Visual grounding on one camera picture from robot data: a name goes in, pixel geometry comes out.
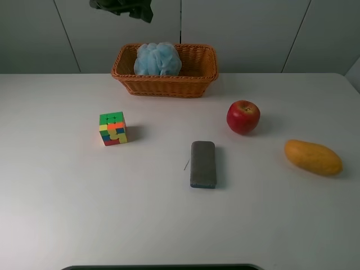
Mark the light blue bath loofah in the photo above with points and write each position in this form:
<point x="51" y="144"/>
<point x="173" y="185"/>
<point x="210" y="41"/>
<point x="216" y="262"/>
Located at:
<point x="160" y="59"/>

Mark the multicoloured puzzle cube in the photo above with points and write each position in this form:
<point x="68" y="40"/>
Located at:
<point x="113" y="128"/>

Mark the orange wicker basket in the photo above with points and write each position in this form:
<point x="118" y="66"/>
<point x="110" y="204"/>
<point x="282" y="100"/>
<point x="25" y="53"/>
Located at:
<point x="199" y="70"/>

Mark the grey whiteboard eraser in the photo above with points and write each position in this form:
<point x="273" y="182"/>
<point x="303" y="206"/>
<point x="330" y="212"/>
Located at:
<point x="203" y="166"/>

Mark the red apple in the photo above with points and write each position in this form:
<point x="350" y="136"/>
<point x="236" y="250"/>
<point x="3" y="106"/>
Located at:
<point x="243" y="117"/>

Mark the dark green sleeve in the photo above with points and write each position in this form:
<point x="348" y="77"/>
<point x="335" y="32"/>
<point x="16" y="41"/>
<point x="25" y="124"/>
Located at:
<point x="137" y="9"/>

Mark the yellow mango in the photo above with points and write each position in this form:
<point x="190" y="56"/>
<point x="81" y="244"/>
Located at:
<point x="312" y="157"/>

